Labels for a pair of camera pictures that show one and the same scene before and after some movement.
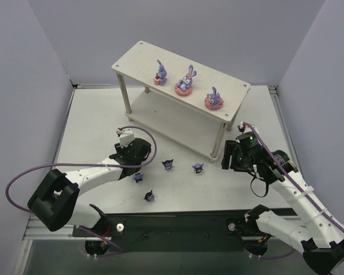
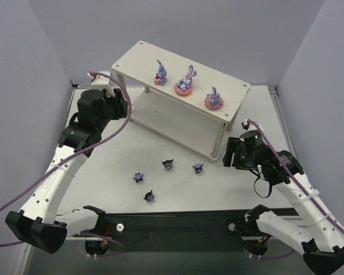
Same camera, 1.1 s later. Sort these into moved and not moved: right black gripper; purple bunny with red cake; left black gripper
Moved: left black gripper
Not moved: purple bunny with red cake; right black gripper
